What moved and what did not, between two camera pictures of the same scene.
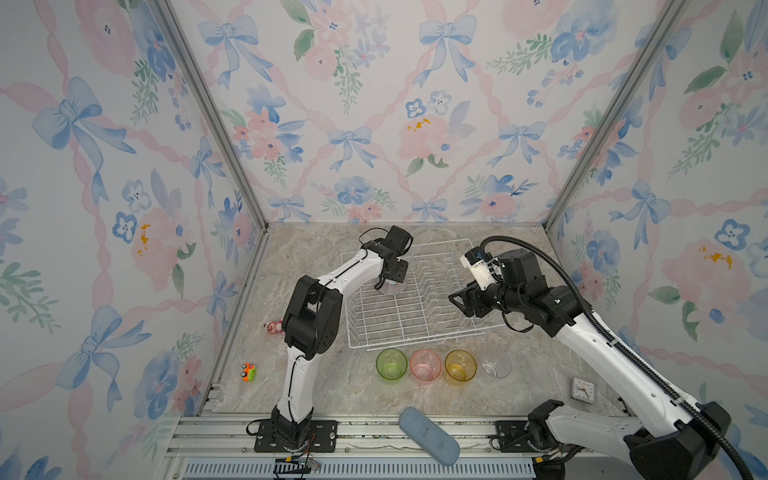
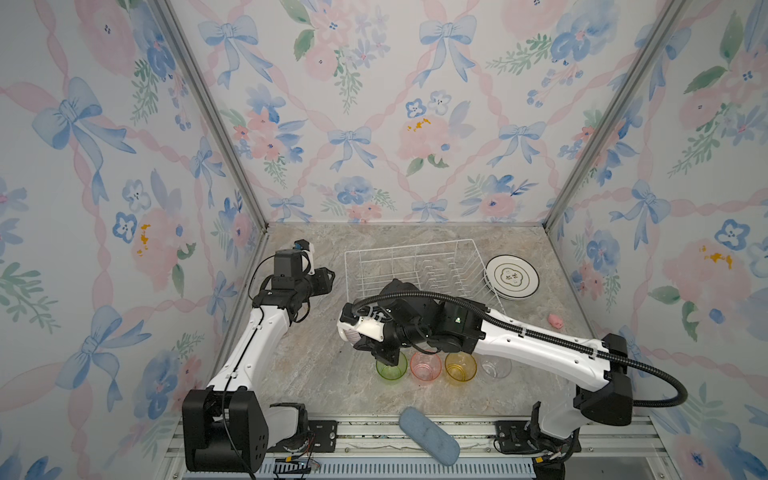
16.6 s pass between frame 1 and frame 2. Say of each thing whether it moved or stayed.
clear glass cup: stayed
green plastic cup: stayed
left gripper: moved
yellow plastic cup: stayed
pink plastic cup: stayed
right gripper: moved
